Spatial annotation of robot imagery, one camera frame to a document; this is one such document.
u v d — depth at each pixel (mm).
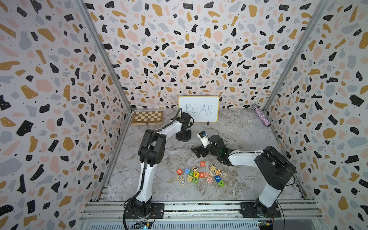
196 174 853
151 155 573
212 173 857
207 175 856
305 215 748
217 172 868
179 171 873
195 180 832
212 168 877
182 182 828
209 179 835
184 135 900
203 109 1063
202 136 797
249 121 1162
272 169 481
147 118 1130
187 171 876
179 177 838
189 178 837
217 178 846
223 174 856
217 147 718
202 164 900
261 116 1167
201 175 856
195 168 877
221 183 816
